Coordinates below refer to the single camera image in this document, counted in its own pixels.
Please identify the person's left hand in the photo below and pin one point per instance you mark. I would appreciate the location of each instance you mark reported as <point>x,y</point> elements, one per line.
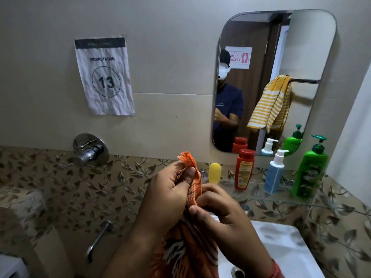
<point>165,205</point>

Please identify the person's right hand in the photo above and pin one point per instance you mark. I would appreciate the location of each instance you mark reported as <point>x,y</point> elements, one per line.
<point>237,234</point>

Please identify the white wash basin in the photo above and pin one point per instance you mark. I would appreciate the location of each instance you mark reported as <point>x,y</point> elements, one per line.
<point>284,249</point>

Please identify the orange plaid towel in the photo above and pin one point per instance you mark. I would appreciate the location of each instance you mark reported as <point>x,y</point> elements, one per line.
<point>188,251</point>

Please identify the yellow silicone squeeze bottle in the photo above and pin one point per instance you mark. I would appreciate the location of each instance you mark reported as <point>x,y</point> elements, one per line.
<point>214,172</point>

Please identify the red bottle with yellow label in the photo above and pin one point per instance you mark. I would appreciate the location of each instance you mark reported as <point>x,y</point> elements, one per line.
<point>244,170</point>

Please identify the blue white pump bottle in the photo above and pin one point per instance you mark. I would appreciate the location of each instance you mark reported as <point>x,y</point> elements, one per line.
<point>274,176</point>

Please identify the green pump bottle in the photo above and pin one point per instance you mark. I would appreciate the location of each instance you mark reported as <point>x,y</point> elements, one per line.
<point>310,173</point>

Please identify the clear glass shelf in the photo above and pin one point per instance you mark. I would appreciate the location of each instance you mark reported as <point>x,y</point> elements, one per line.
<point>258,196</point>

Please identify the white crumpled paper sign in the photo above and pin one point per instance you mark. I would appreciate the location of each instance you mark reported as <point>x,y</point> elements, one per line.
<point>105,78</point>

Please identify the white toilet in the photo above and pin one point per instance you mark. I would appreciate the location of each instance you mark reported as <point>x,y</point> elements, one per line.
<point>11,267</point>

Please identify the chrome wall valve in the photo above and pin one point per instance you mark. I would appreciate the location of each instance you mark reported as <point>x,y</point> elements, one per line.
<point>90,151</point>

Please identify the rounded wall mirror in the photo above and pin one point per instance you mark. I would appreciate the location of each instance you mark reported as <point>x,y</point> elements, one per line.
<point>304,40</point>

